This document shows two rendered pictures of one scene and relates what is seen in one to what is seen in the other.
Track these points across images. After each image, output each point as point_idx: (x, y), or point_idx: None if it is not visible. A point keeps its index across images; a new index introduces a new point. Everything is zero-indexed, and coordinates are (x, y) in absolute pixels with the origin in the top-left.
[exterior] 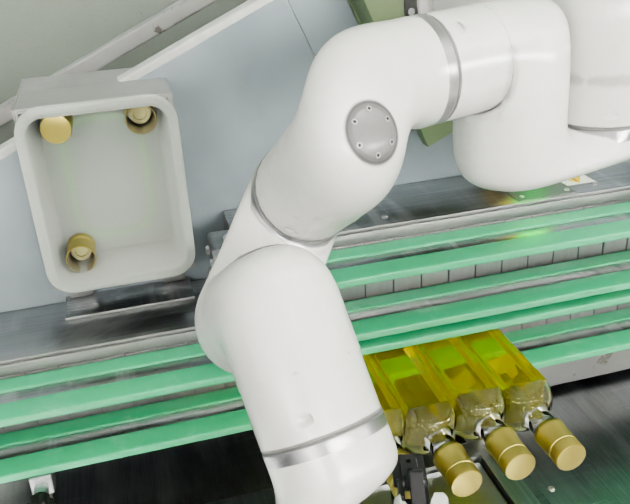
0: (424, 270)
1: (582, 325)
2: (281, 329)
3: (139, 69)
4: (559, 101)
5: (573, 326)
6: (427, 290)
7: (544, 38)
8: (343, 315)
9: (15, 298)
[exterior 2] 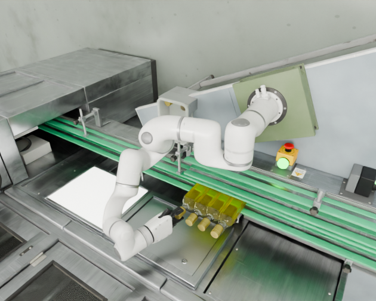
0: (221, 173)
1: (281, 217)
2: (121, 162)
3: (193, 94)
4: (206, 148)
5: (278, 216)
6: (234, 180)
7: (202, 133)
8: (133, 166)
9: None
